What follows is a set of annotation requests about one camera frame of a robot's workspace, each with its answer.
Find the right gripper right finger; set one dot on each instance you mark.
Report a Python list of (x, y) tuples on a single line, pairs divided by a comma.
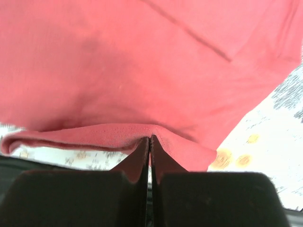
[(211, 199)]

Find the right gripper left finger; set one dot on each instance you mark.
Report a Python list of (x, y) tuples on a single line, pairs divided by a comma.
[(77, 198)]

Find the floral patterned table mat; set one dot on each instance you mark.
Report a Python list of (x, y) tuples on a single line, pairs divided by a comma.
[(269, 139)]

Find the pink t shirt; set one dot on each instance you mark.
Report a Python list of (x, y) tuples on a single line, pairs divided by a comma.
[(102, 74)]

